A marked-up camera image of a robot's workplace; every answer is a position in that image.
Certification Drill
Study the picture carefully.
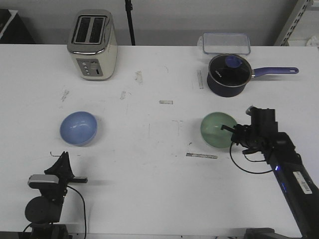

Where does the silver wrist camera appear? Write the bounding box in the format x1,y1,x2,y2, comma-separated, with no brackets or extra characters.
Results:
27,174,59,189
245,106,255,116

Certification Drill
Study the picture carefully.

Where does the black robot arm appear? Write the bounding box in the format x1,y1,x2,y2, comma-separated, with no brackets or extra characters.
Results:
221,106,319,239
24,151,88,239

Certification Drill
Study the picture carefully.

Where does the clear plastic food container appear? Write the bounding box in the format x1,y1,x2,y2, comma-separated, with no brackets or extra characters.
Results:
197,32,251,55

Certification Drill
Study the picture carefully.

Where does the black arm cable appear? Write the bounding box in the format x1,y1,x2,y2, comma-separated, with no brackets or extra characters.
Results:
66,185,87,239
229,141,275,174

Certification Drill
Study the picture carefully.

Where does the white crumpled item on shelf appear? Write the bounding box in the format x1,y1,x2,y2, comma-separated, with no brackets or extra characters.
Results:
306,36,319,47

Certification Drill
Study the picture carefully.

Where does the green bowl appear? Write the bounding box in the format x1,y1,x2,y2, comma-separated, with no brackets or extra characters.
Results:
200,112,237,148

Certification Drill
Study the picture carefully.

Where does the blue bowl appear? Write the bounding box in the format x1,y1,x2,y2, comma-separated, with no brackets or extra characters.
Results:
59,111,98,146

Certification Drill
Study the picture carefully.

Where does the grey metal shelf upright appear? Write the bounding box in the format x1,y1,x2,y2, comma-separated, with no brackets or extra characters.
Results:
274,0,314,46

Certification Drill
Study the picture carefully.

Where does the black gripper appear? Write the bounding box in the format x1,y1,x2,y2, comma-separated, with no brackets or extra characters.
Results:
41,151,88,199
221,107,278,154

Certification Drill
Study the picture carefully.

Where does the glass pot lid blue knob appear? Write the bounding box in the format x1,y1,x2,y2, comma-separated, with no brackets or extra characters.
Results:
208,54,252,87

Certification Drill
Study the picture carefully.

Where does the cream two-slot toaster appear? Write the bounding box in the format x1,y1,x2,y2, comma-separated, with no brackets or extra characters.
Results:
67,9,118,81

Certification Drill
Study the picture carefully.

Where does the dark blue saucepan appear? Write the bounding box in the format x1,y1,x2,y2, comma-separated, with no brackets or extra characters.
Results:
207,53,299,98

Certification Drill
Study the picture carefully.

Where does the black tripod pole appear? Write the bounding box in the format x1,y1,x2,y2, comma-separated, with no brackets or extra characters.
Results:
125,0,136,46

